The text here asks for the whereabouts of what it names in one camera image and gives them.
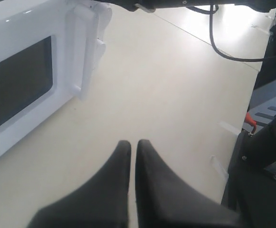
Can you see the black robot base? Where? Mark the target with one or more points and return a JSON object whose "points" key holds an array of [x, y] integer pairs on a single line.
{"points": [[252, 176]]}

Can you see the white Midea microwave oven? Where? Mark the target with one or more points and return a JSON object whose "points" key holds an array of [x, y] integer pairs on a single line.
{"points": [[99, 16]]}

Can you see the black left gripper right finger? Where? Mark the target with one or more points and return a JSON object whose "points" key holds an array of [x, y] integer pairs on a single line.
{"points": [[164, 200]]}

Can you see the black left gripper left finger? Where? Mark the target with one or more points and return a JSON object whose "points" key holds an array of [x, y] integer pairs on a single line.
{"points": [[101, 202]]}

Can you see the lower white timer knob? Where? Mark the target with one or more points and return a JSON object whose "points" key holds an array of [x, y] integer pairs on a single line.
{"points": [[100, 48]]}

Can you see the white microwave door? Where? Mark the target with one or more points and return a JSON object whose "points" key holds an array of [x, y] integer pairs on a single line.
{"points": [[43, 62]]}

